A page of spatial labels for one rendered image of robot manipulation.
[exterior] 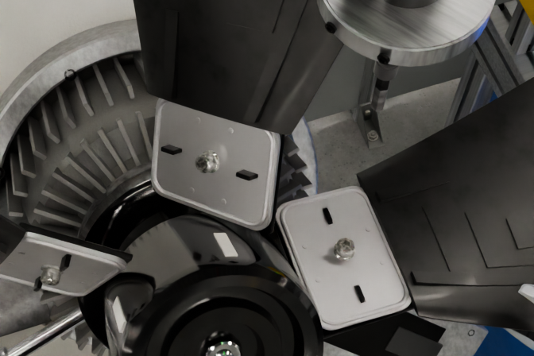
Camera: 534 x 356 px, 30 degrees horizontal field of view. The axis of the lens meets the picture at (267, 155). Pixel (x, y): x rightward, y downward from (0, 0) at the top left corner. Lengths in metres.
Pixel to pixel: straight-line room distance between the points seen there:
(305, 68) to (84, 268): 0.17
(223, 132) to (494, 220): 0.19
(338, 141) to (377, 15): 1.66
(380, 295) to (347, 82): 1.31
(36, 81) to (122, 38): 0.07
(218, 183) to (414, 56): 0.24
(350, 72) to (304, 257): 1.28
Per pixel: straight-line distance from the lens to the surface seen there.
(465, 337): 0.82
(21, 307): 0.72
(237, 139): 0.57
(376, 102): 0.47
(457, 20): 0.39
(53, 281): 0.59
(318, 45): 0.54
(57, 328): 0.70
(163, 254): 0.57
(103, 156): 0.68
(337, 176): 2.00
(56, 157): 0.70
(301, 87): 0.54
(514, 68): 1.14
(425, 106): 2.11
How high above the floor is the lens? 1.77
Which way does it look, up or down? 61 degrees down
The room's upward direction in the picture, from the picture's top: 3 degrees clockwise
